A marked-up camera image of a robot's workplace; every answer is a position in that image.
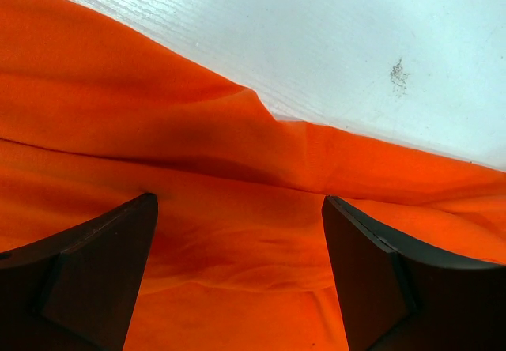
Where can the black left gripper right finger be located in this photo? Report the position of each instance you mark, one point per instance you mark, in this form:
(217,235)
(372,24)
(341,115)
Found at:
(399,293)

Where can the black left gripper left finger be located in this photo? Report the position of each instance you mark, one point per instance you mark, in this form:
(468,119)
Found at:
(76,289)

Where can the orange t shirt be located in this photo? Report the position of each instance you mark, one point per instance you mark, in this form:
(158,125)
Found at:
(93,114)

